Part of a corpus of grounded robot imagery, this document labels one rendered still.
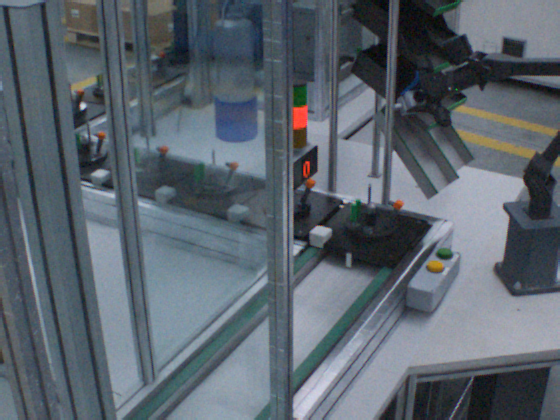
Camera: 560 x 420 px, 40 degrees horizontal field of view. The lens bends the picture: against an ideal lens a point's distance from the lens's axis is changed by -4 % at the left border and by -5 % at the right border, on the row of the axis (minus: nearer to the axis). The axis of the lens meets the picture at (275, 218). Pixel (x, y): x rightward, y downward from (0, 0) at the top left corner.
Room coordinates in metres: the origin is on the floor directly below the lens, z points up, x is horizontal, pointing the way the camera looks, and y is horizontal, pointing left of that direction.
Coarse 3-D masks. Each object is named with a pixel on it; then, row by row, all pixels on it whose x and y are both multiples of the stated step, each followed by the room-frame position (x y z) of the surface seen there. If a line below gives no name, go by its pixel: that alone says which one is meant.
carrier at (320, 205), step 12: (300, 192) 2.03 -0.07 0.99; (312, 192) 2.07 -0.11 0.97; (300, 204) 1.95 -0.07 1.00; (312, 204) 2.00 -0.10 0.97; (324, 204) 2.00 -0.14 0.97; (336, 204) 2.00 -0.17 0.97; (300, 216) 1.92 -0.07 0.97; (312, 216) 1.93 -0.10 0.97; (324, 216) 1.93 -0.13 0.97; (300, 228) 1.87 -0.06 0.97; (312, 228) 1.87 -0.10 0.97
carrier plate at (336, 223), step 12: (348, 204) 2.00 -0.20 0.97; (336, 216) 1.93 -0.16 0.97; (396, 216) 1.92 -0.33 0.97; (408, 216) 1.92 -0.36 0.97; (336, 228) 1.86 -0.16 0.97; (408, 228) 1.86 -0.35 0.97; (420, 228) 1.86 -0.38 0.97; (336, 240) 1.80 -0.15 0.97; (348, 240) 1.80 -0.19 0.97; (396, 240) 1.80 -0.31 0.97; (408, 240) 1.80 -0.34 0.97; (336, 252) 1.77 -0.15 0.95; (360, 252) 1.74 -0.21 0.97; (372, 252) 1.74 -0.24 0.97; (384, 252) 1.74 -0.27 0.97; (396, 252) 1.74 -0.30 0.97; (384, 264) 1.70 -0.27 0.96; (396, 264) 1.70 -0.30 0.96
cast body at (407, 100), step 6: (414, 90) 1.93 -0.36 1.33; (420, 90) 1.94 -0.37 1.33; (402, 96) 1.94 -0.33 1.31; (408, 96) 1.92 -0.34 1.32; (414, 96) 1.91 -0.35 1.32; (420, 96) 1.91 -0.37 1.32; (402, 102) 1.93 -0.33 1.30; (408, 102) 1.91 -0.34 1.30; (414, 102) 1.91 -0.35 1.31; (420, 102) 1.91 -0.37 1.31; (396, 108) 1.93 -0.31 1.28; (402, 108) 1.93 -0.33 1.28; (408, 108) 1.91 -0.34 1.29; (402, 114) 1.93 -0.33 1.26; (408, 114) 1.94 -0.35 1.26
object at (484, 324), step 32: (480, 256) 1.89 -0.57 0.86; (480, 288) 1.73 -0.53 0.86; (448, 320) 1.59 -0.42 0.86; (480, 320) 1.59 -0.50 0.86; (512, 320) 1.58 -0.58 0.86; (544, 320) 1.58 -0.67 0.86; (448, 352) 1.46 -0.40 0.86; (480, 352) 1.46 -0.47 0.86; (512, 352) 1.46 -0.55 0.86; (544, 352) 1.46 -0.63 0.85
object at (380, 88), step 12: (372, 48) 2.19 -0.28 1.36; (384, 48) 2.23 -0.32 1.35; (360, 60) 2.14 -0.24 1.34; (372, 60) 2.11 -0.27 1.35; (384, 60) 2.23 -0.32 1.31; (408, 60) 2.18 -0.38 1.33; (360, 72) 2.14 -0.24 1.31; (372, 72) 2.11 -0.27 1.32; (384, 72) 2.09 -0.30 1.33; (396, 72) 2.21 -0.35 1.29; (408, 72) 2.18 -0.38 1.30; (372, 84) 2.11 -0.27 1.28; (384, 84) 2.08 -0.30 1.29; (396, 84) 2.06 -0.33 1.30; (408, 84) 2.18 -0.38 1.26; (384, 96) 2.08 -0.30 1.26; (396, 96) 2.06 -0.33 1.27; (444, 108) 2.10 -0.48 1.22; (420, 120) 2.01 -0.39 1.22; (432, 120) 2.06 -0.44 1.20
